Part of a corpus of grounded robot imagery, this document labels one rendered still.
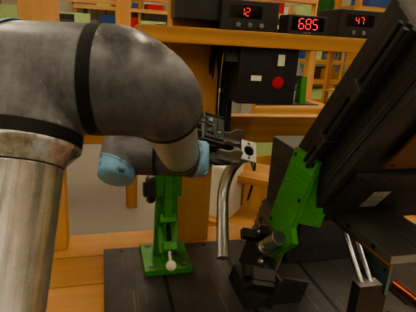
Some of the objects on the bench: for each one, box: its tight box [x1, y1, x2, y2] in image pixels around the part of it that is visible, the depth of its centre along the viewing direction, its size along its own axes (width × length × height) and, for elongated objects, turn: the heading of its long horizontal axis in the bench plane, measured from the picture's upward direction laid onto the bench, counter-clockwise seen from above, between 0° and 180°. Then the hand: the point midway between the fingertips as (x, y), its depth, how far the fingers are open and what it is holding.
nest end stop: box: [243, 280, 275, 292], centre depth 96 cm, size 4×7×6 cm, turn 93°
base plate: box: [104, 239, 416, 312], centre depth 112 cm, size 42×110×2 cm, turn 93°
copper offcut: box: [392, 280, 416, 305], centre depth 103 cm, size 9×2×2 cm, turn 9°
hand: (243, 153), depth 97 cm, fingers closed on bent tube, 3 cm apart
